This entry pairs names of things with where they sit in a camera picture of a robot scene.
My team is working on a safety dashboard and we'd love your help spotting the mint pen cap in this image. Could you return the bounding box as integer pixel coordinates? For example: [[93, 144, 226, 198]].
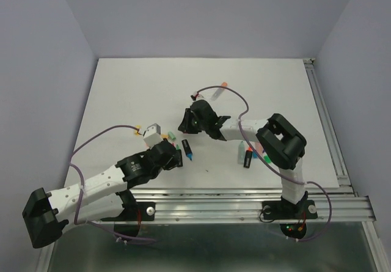
[[167, 131, 176, 141]]

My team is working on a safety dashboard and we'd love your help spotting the blue black highlighter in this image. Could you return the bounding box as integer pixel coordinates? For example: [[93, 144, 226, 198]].
[[181, 139, 193, 161]]

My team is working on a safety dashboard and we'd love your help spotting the yellow pen cap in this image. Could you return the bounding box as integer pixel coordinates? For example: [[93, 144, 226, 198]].
[[134, 125, 142, 136]]

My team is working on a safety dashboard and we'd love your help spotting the mint cap translucent highlighter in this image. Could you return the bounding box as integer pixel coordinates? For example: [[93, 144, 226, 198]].
[[238, 141, 246, 164]]

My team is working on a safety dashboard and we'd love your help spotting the orange black highlighter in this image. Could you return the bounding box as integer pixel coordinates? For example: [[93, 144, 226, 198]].
[[243, 147, 253, 169]]

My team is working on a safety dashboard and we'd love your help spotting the green pen cap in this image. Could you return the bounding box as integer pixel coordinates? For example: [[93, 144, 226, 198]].
[[263, 153, 271, 164]]

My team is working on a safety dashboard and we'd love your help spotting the green black highlighter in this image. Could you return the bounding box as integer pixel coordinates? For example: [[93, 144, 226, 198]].
[[175, 144, 183, 167]]

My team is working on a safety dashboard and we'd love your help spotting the tan cap translucent highlighter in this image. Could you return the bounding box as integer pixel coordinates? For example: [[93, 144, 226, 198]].
[[255, 142, 263, 155]]

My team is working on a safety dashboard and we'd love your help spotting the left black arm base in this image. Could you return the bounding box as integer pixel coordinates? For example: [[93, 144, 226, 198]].
[[101, 190, 156, 245]]

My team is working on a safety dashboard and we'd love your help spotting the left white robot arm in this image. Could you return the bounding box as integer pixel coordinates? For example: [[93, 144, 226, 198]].
[[22, 139, 181, 249]]

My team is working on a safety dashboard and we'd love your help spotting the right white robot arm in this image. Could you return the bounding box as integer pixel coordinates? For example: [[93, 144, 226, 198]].
[[178, 100, 308, 217]]

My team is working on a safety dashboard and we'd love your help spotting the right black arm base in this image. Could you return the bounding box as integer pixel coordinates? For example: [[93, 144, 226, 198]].
[[259, 199, 318, 240]]

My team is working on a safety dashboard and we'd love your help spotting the peach cap translucent highlighter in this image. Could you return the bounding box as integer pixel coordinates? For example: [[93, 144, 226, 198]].
[[210, 82, 228, 101]]

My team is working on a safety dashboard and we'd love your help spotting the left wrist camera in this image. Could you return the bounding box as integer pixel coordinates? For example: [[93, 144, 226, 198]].
[[143, 123, 163, 148]]

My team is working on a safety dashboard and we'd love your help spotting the aluminium front rail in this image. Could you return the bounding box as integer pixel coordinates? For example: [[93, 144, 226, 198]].
[[131, 187, 376, 224]]

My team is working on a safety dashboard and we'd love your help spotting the aluminium rail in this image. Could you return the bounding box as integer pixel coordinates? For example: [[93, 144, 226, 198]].
[[303, 59, 357, 196], [131, 187, 376, 224]]

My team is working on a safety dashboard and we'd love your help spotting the aluminium right rail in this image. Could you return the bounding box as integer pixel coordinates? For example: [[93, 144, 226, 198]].
[[303, 59, 357, 196]]

